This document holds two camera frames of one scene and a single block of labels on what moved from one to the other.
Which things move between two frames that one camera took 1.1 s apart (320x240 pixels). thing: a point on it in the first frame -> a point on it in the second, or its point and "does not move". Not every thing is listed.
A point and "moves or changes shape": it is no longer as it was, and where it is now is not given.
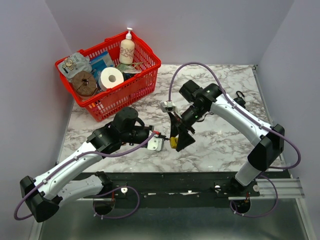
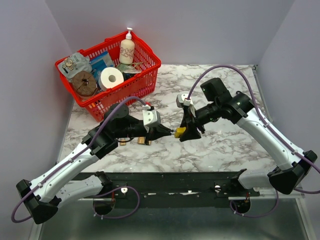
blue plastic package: x=99 y=63 does not move
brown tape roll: x=84 y=83 does not move
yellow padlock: x=173 y=142 moves or changes shape
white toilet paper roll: x=110 y=77 does not move
